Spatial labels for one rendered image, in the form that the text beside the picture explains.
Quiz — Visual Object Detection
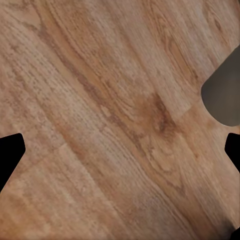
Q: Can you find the trash can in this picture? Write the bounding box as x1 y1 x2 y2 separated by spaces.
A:
201 45 240 127

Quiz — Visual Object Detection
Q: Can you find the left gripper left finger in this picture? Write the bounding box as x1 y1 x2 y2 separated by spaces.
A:
0 133 26 192

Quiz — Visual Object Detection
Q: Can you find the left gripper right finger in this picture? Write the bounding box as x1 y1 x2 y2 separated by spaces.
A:
224 132 240 172

